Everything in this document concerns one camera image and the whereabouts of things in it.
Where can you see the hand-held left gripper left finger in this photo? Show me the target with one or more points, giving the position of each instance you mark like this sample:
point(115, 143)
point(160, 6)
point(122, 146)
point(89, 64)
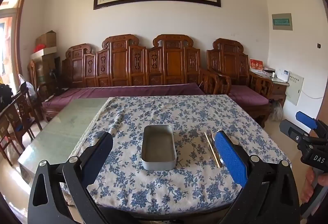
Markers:
point(100, 155)

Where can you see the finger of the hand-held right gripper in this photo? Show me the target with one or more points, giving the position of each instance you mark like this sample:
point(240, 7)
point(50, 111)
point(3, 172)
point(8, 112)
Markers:
point(306, 119)
point(292, 129)

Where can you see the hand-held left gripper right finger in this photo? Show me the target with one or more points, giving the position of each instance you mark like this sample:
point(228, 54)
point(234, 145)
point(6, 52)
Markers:
point(229, 157)

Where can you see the rectangular metal tin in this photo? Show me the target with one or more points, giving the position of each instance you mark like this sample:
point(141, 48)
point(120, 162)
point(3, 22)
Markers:
point(158, 148)

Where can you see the person's right hand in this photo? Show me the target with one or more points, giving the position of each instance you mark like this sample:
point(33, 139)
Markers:
point(323, 179)

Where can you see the grey fluffy duster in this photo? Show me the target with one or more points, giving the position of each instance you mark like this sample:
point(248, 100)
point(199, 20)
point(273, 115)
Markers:
point(277, 111)

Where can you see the wooden side table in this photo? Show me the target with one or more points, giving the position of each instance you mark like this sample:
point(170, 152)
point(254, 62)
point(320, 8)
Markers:
point(279, 91)

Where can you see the white telephone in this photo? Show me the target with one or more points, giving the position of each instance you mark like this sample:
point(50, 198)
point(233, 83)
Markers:
point(282, 75)

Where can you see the square purple armchair cushion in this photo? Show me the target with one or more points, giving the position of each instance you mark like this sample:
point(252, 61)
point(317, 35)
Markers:
point(248, 94)

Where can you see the white flat box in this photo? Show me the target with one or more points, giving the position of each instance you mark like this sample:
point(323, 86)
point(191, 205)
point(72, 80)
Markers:
point(268, 72)

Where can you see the long purple sofa cushion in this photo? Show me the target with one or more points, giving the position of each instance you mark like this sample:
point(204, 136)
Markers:
point(123, 92)

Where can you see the blue floral tablecloth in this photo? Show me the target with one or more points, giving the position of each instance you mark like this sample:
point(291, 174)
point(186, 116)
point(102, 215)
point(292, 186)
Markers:
point(179, 111)

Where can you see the wooden dining chair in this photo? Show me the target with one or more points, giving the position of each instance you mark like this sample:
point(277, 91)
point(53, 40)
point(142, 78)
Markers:
point(25, 111)
point(10, 134)

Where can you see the black desk lamp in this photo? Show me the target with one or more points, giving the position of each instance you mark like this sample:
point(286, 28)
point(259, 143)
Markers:
point(54, 78)

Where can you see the carved wooden sofa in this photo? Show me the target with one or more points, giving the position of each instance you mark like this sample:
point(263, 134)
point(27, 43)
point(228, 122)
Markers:
point(120, 65)

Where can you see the clear plastic bag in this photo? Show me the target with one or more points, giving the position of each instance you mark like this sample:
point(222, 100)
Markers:
point(29, 87)

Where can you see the black bag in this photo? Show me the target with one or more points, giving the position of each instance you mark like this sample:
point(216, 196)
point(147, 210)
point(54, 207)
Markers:
point(6, 94)

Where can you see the red cloth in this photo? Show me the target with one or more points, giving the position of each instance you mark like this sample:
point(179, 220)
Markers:
point(40, 48)

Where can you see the small cardboard box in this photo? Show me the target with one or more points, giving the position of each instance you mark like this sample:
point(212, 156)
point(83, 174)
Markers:
point(47, 39)

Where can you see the white wall distribution panel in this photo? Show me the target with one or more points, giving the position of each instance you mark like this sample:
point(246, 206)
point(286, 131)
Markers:
point(294, 89)

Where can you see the green wall panel box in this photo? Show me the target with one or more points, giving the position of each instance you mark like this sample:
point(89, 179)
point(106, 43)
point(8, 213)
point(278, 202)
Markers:
point(281, 21)

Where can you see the wooden door frame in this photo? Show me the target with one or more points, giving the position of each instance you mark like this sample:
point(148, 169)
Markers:
point(21, 21)

